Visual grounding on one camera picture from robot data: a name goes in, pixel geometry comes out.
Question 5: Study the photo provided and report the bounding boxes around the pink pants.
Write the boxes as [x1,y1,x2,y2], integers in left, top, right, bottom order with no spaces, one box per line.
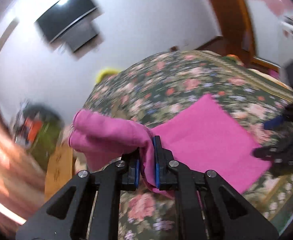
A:
[68,94,270,193]

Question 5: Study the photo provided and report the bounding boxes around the wooden carved headboard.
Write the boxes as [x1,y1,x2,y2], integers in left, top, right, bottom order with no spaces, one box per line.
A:
[45,141,74,201]

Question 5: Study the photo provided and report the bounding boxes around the green patterned bag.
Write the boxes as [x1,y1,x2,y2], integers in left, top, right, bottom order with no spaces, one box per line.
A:
[28,122,61,171]

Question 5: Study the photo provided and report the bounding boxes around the orange box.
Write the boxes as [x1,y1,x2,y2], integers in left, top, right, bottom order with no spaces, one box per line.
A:
[24,118,43,142]

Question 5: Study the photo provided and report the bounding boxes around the grey plush pillow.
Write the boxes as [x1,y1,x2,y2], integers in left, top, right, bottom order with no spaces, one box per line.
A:
[22,104,61,122]

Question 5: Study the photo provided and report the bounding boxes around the yellow plush object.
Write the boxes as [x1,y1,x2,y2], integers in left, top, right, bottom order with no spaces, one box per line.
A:
[96,68,120,83]

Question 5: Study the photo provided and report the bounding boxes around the wooden door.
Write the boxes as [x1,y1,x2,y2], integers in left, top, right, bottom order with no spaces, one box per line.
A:
[198,0,281,72]

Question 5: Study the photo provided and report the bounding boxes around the wall mounted television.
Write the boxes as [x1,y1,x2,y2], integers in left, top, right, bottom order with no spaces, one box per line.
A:
[35,0,98,52]

